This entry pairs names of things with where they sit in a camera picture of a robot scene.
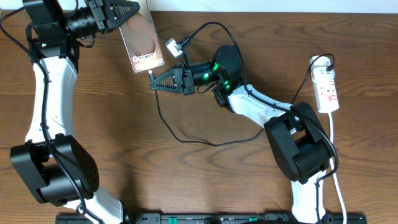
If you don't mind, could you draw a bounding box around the black USB charging cable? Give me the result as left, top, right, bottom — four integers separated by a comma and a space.
148, 52, 336, 147

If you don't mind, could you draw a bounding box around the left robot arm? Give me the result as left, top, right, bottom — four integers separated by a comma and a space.
10, 0, 140, 223

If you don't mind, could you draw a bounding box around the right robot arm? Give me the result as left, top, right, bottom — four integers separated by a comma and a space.
149, 45, 333, 223

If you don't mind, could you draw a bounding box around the white USB charger plug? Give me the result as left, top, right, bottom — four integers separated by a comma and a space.
310, 55, 331, 69

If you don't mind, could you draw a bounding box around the white power strip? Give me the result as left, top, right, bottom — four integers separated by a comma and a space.
311, 67, 339, 114

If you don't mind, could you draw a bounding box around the black mounting rail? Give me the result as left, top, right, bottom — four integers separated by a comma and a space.
55, 213, 368, 224

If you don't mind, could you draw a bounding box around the white power strip cord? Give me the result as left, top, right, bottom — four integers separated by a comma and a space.
327, 112, 348, 224

